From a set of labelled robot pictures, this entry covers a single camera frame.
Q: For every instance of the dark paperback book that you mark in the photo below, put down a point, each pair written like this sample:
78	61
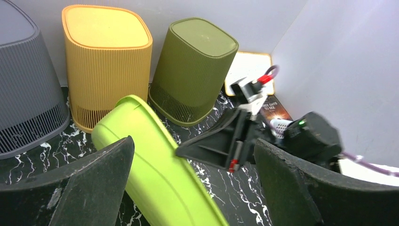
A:
273	109

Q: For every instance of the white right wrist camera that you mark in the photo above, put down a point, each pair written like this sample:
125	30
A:
251	95

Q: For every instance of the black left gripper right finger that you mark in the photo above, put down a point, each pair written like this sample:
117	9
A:
300	193

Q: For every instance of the small whiteboard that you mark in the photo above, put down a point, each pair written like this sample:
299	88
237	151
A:
246	64

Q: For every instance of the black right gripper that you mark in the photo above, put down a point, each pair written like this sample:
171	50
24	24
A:
311	138

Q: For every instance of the orange mesh bin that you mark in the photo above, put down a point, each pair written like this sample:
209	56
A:
108	56

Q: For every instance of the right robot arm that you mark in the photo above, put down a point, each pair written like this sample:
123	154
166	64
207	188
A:
350	165

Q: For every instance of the grey mesh bin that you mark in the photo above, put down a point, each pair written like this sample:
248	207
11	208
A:
32	106

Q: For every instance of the olive green mesh bin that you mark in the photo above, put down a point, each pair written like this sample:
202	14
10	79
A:
194	62

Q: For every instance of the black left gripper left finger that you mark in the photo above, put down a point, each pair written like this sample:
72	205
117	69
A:
86	192

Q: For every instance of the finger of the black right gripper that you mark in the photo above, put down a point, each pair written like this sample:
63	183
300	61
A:
225	145

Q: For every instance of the lime green plastic tub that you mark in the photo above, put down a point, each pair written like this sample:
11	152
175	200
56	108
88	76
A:
164	187

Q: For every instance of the white perforated tray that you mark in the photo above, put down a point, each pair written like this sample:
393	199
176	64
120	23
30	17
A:
279	126

